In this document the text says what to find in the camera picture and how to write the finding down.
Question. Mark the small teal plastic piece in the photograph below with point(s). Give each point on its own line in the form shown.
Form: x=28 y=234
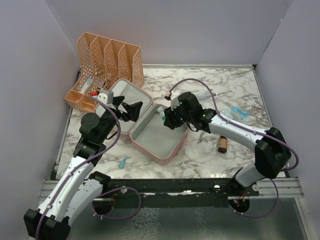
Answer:
x=123 y=161

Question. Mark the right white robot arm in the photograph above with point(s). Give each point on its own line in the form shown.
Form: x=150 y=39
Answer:
x=270 y=154

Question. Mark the blue item plastic bag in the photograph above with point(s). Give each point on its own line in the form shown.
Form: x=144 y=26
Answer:
x=238 y=114

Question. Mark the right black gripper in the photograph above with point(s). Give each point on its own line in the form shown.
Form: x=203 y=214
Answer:
x=171 y=120

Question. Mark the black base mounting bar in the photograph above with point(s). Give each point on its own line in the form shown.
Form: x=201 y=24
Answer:
x=130 y=198

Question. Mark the brown bottle orange cap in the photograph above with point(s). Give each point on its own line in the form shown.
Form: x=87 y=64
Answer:
x=222 y=146

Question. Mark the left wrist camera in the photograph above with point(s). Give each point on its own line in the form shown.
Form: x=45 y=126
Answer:
x=105 y=96

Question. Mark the metal scissors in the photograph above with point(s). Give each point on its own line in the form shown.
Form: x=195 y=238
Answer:
x=200 y=139

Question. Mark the orange mesh file organizer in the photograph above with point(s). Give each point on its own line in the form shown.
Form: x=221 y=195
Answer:
x=106 y=60

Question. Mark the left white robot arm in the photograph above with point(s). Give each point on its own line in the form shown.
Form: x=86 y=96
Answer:
x=53 y=218

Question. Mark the alcohol wipes plastic bag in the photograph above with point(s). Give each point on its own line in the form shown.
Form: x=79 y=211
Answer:
x=227 y=113

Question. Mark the white medicine bottle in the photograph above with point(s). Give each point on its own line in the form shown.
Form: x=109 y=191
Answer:
x=161 y=112

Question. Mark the white tube in organizer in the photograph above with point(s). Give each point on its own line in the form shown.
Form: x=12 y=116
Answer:
x=86 y=85

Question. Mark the long white packaged strip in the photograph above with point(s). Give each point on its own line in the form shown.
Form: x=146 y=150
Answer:
x=203 y=95

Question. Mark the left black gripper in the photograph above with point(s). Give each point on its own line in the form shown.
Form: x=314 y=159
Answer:
x=133 y=110

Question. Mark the pink medicine kit case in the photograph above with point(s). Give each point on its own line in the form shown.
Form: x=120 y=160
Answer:
x=149 y=135

